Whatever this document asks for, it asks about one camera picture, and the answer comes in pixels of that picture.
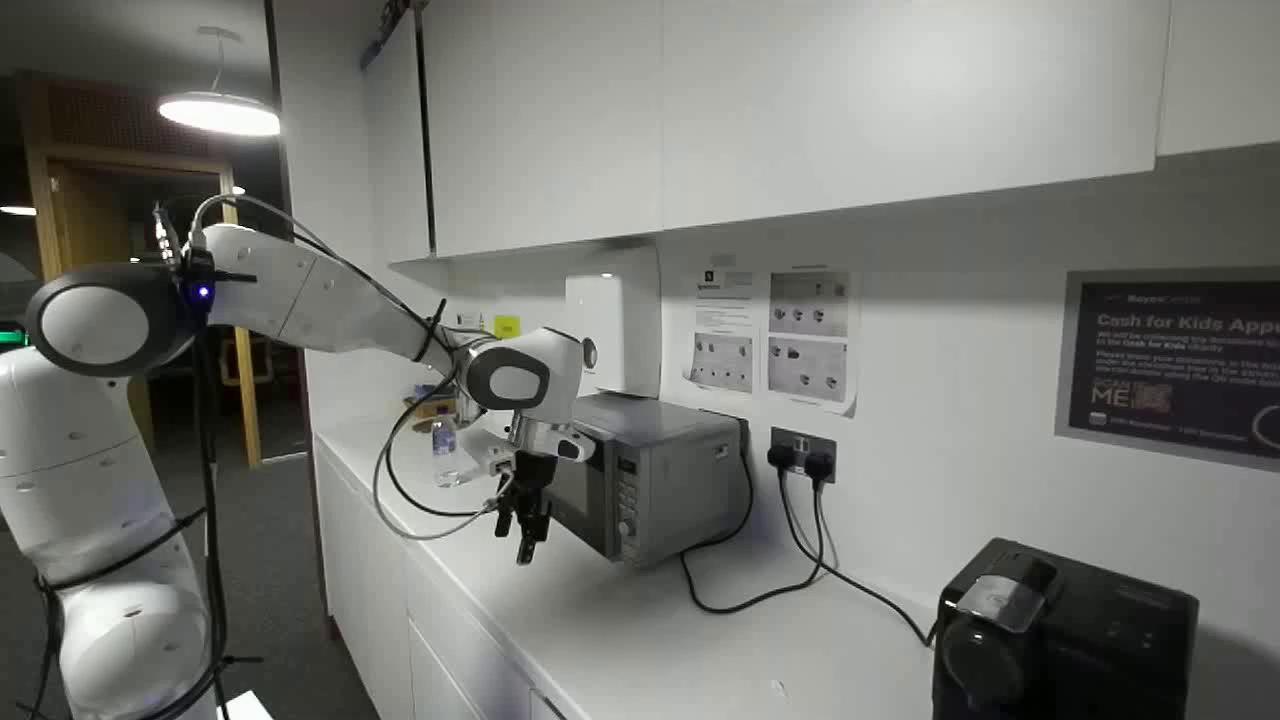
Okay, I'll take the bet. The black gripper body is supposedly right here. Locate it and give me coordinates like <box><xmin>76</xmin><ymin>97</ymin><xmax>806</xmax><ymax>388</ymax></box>
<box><xmin>506</xmin><ymin>449</ymin><xmax>558</xmax><ymax>519</ymax></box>

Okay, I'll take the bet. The microwave door with dark window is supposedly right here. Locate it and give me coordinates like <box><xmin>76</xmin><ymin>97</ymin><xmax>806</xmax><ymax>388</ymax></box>
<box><xmin>542</xmin><ymin>432</ymin><xmax>625</xmax><ymax>559</ymax></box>

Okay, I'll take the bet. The silver microwave oven body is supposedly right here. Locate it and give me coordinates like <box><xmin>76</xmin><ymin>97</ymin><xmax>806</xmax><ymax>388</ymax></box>
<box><xmin>542</xmin><ymin>393</ymin><xmax>755</xmax><ymax>566</ymax></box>

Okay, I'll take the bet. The white upper cabinet door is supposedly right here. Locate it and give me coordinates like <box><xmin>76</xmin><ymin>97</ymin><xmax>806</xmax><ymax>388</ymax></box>
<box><xmin>1157</xmin><ymin>0</ymin><xmax>1280</xmax><ymax>165</ymax></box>
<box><xmin>654</xmin><ymin>0</ymin><xmax>1174</xmax><ymax>231</ymax></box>
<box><xmin>419</xmin><ymin>0</ymin><xmax>667</xmax><ymax>258</ymax></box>
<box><xmin>361</xmin><ymin>6</ymin><xmax>440</xmax><ymax>269</ymax></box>

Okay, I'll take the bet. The clear plastic water bottle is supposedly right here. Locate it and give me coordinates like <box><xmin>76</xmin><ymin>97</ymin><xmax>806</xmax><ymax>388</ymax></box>
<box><xmin>423</xmin><ymin>407</ymin><xmax>465</xmax><ymax>462</ymax></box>

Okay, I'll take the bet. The white base cabinet unit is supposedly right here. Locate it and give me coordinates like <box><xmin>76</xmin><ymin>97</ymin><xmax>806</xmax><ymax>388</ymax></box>
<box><xmin>309</xmin><ymin>437</ymin><xmax>570</xmax><ymax>720</ymax></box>

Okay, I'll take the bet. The white paper towel dispenser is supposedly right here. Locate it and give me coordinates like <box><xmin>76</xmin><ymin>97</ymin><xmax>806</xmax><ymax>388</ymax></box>
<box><xmin>558</xmin><ymin>269</ymin><xmax>630</xmax><ymax>399</ymax></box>

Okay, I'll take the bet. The white paper notice with header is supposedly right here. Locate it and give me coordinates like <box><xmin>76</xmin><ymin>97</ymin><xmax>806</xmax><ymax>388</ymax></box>
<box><xmin>683</xmin><ymin>265</ymin><xmax>763</xmax><ymax>399</ymax></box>

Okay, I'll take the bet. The small laminated instruction sheet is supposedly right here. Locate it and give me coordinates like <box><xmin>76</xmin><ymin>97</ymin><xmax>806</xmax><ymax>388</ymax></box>
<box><xmin>763</xmin><ymin>269</ymin><xmax>856</xmax><ymax>340</ymax></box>
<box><xmin>763</xmin><ymin>333</ymin><xmax>856</xmax><ymax>407</ymax></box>

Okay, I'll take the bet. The round ceiling lamp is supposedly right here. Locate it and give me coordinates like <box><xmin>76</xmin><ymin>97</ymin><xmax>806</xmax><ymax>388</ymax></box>
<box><xmin>153</xmin><ymin>23</ymin><xmax>287</xmax><ymax>143</ymax></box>

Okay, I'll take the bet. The black coffee machine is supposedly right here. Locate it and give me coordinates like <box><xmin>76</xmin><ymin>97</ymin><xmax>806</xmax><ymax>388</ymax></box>
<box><xmin>929</xmin><ymin>530</ymin><xmax>1202</xmax><ymax>720</ymax></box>

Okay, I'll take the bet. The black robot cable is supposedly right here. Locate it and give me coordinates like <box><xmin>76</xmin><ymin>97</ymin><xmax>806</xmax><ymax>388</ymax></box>
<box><xmin>25</xmin><ymin>192</ymin><xmax>528</xmax><ymax>720</ymax></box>

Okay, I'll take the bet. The black microwave power cable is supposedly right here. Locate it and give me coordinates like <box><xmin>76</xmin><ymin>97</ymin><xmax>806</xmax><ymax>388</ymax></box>
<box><xmin>674</xmin><ymin>437</ymin><xmax>830</xmax><ymax>621</ymax></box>

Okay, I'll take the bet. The double wall power socket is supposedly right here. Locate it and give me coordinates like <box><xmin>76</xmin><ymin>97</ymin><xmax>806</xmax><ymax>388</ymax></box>
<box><xmin>763</xmin><ymin>422</ymin><xmax>845</xmax><ymax>488</ymax></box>

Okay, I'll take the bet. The black coffee machine cable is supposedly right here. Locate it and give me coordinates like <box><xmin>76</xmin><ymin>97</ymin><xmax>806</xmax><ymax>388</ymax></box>
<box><xmin>776</xmin><ymin>470</ymin><xmax>938</xmax><ymax>651</ymax></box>

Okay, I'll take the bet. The wooden door frame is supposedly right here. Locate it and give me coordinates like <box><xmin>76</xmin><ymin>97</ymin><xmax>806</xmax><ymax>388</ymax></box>
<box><xmin>14</xmin><ymin>74</ymin><xmax>267</xmax><ymax>470</ymax></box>

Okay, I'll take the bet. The framed wall notice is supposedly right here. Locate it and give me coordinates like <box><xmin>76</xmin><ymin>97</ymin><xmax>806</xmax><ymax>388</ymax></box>
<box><xmin>1055</xmin><ymin>269</ymin><xmax>1280</xmax><ymax>474</ymax></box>

